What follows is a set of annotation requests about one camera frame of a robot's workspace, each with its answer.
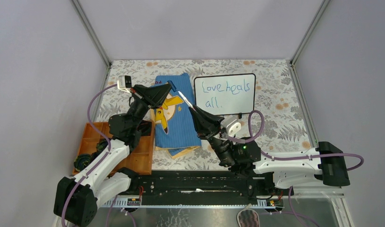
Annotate blue cartoon cloth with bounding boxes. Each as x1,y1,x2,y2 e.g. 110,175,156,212
150,73,201,158

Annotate striped object at bottom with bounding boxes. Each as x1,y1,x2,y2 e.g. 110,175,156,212
236,204,260,227

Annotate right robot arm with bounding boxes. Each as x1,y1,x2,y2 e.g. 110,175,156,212
189,105,350,195

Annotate black roll in tray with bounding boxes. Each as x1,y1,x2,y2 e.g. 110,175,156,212
96,139,108,155
73,154,91,172

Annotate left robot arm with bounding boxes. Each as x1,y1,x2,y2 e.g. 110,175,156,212
53,84,171,227

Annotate black framed whiteboard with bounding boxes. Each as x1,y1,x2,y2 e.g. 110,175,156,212
194,73,257,115

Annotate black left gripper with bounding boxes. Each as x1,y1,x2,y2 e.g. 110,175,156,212
127,83,171,131

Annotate black mounting rail base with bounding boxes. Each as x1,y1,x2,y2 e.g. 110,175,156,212
118,170,294,208

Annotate blue marker cap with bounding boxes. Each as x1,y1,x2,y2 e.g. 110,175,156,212
167,80,178,92

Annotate floral tablecloth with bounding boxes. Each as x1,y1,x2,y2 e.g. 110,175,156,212
94,60,313,152

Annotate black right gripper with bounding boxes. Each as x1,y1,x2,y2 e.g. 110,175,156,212
188,104,237,167

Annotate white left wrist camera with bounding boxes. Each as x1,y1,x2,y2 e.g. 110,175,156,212
117,75,132,93

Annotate white whiteboard marker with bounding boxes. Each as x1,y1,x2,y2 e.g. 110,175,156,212
178,90,194,108

